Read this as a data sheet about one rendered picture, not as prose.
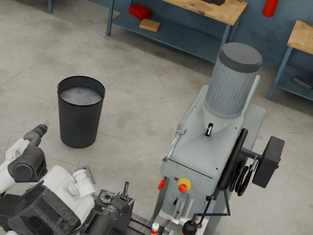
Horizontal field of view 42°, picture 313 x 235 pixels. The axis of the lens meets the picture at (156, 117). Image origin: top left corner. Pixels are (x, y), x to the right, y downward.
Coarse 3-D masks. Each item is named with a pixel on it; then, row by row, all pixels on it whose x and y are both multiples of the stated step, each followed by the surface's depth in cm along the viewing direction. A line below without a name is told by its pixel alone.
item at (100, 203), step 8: (104, 192) 253; (112, 192) 255; (96, 200) 248; (104, 200) 248; (128, 200) 251; (96, 208) 250; (104, 208) 248; (120, 216) 249; (128, 216) 247; (120, 224) 254; (128, 224) 260
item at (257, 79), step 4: (256, 76) 262; (256, 80) 259; (256, 84) 256; (252, 88) 251; (256, 88) 266; (252, 92) 248; (248, 96) 244; (252, 96) 254; (248, 100) 241; (248, 104) 240; (244, 108) 234; (244, 112) 233; (244, 116) 247
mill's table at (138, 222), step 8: (136, 216) 267; (136, 224) 263; (144, 224) 264; (152, 224) 265; (112, 232) 255; (120, 232) 257; (128, 232) 257; (136, 232) 260; (144, 232) 259; (160, 232) 261
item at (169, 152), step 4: (180, 128) 190; (180, 132) 188; (184, 132) 189; (176, 136) 186; (180, 136) 186; (176, 140) 184; (172, 144) 181; (176, 144) 182; (172, 148) 179; (168, 152) 177; (164, 156) 175; (168, 156) 175; (164, 160) 173
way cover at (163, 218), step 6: (204, 204) 270; (210, 204) 269; (162, 210) 277; (210, 210) 270; (162, 216) 276; (168, 216) 276; (198, 216) 273; (204, 216) 272; (162, 222) 274; (168, 222) 274; (180, 222) 274; (198, 222) 272; (204, 222) 271; (198, 228) 271; (204, 228) 271; (198, 234) 271
